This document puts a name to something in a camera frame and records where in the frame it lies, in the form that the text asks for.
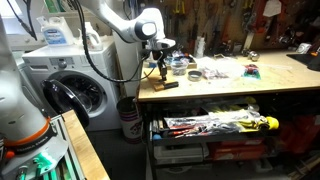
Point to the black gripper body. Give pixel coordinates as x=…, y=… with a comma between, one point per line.
x=162, y=61

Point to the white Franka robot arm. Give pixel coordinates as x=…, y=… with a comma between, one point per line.
x=133, y=28

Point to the square wooden board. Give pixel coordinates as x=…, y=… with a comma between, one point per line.
x=155, y=81

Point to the shallow wooden tray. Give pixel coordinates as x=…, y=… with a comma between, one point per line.
x=192, y=65

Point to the short round metal tin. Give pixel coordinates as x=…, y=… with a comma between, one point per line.
x=194, y=80

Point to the white bottle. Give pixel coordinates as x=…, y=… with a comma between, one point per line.
x=199, y=46

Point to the clear plastic bags pile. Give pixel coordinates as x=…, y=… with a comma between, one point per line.
x=216, y=70

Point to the striped metal bucket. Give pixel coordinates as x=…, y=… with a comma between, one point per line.
x=130, y=120

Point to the black tool drawer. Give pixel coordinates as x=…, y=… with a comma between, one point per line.
x=200, y=133

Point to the plain white jug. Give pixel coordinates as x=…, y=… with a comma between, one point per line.
x=91, y=38

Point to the grey plastic storage bin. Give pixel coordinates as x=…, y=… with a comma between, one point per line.
x=180, y=154

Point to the pegboard with hanging tools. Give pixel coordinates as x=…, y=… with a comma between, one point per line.
x=233, y=20

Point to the red green package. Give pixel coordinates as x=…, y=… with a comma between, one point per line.
x=251, y=71

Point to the silver round metal part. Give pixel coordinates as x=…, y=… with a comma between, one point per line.
x=254, y=56

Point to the white front-load washing machine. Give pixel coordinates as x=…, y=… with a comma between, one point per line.
x=66, y=60

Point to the red plastic case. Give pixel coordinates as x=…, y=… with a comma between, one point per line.
x=236, y=150

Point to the light wooden table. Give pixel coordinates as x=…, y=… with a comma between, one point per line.
x=83, y=146

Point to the white detergent jug blue label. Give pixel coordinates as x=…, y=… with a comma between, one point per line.
x=55, y=33

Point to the small white device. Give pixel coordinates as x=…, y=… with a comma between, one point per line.
x=304, y=48

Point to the black tray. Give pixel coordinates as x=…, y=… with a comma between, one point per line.
x=308, y=61

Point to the red bag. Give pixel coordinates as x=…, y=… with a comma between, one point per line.
x=300, y=133

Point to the black frame wooden workbench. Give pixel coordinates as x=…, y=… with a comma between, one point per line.
x=283, y=80

